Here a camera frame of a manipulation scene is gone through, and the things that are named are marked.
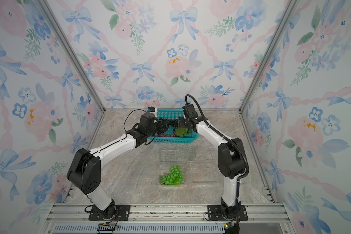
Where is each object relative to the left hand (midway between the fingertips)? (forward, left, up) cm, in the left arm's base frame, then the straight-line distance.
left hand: (166, 121), depth 87 cm
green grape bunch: (-28, -6, -15) cm, 32 cm away
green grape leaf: (+3, -8, -15) cm, 17 cm away
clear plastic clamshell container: (-16, -3, -23) cm, 28 cm away
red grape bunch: (+1, -2, -16) cm, 16 cm away
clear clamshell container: (-19, -23, -20) cm, 36 cm away
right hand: (+9, -10, -7) cm, 15 cm away
